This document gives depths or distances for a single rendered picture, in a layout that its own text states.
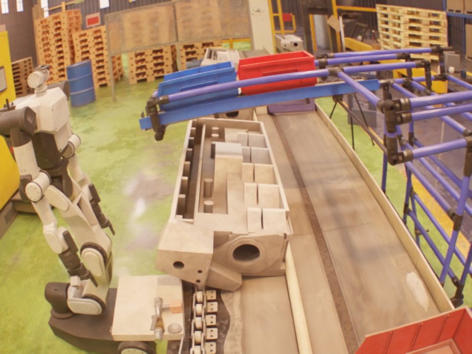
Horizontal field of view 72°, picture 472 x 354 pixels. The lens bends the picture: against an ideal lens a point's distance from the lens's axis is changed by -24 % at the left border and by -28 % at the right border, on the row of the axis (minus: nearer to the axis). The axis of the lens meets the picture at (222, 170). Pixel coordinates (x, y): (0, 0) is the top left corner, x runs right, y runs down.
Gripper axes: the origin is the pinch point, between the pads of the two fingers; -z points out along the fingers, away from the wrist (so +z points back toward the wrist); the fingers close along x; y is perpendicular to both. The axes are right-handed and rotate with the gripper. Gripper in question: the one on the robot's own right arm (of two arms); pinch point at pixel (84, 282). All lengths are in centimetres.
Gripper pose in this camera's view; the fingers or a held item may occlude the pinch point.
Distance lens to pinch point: 177.9
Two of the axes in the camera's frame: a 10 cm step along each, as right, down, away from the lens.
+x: 9.6, -2.7, -1.2
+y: 0.0, -4.1, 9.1
